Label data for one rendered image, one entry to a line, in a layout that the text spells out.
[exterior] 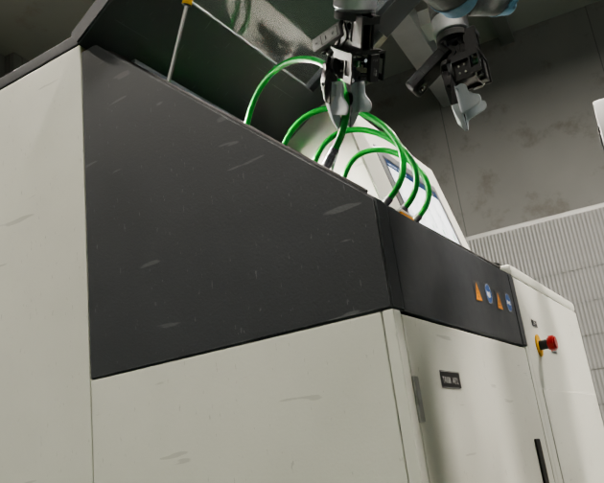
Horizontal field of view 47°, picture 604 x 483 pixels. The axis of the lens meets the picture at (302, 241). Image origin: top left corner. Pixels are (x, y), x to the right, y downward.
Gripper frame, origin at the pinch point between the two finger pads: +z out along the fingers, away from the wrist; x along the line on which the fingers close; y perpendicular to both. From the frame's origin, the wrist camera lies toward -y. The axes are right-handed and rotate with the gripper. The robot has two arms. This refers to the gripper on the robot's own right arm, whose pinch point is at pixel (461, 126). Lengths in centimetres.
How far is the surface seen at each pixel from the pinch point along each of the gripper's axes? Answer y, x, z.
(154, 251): -44, -44, 24
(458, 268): -2.7, -11.8, 31.7
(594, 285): -94, 869, -124
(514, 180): -166, 868, -301
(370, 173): -32.7, 26.6, -8.5
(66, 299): -66, -44, 27
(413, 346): -3, -39, 48
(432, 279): -2.7, -26.1, 36.0
